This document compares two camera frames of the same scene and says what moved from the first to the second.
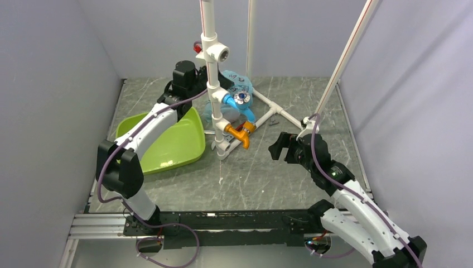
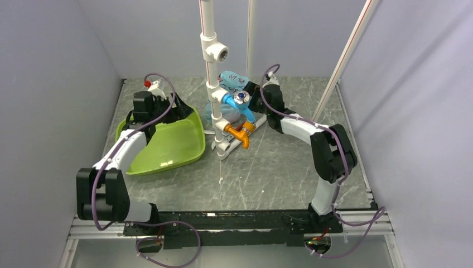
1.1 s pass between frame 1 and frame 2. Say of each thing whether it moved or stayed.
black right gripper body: moved
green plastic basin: stayed
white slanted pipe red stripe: stayed
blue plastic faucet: stayed
